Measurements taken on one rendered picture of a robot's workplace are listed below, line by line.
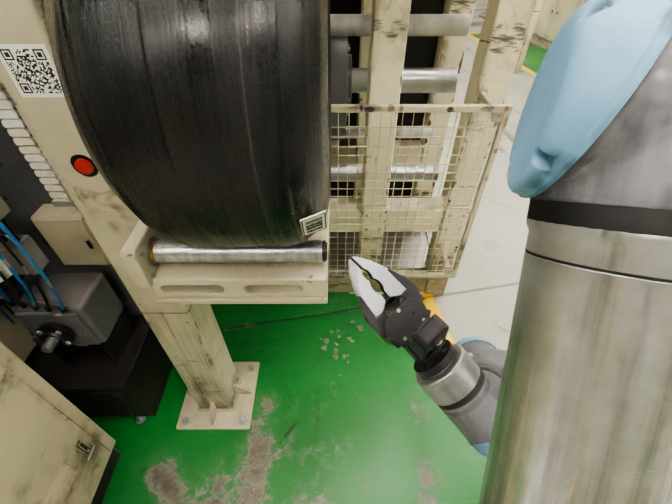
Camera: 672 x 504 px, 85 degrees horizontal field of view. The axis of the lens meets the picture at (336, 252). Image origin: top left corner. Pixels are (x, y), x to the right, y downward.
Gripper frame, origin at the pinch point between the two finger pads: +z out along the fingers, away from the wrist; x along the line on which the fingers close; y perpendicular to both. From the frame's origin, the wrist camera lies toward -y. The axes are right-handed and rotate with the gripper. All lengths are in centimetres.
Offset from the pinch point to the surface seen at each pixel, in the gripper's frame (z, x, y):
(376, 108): 23, 41, 40
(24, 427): 18, -77, 49
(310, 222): 9.2, -1.2, 0.0
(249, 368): -15, -40, 104
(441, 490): -83, -14, 66
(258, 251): 12.3, -9.0, 19.4
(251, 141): 19.7, -2.6, -12.1
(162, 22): 32.5, -2.5, -16.5
